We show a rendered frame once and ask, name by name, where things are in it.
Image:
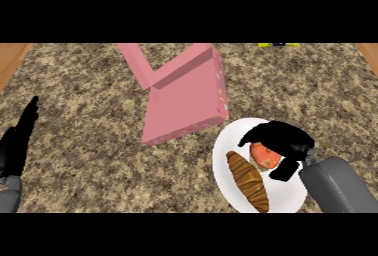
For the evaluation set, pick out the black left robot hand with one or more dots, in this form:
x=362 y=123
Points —
x=19 y=140

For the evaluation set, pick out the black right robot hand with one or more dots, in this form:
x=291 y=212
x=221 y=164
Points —
x=280 y=136

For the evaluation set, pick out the orange red round vegetable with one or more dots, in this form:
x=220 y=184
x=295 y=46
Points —
x=263 y=155

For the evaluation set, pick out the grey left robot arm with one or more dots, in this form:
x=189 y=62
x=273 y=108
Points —
x=7 y=196

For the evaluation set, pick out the brown striped squash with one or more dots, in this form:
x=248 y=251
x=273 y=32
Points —
x=248 y=181

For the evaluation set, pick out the white plate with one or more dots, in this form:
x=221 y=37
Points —
x=289 y=196

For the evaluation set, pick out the pink cardboard box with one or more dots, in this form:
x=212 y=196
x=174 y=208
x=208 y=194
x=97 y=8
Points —
x=189 y=96

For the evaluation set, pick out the yellow and black object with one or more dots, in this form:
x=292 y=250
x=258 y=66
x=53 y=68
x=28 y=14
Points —
x=277 y=44

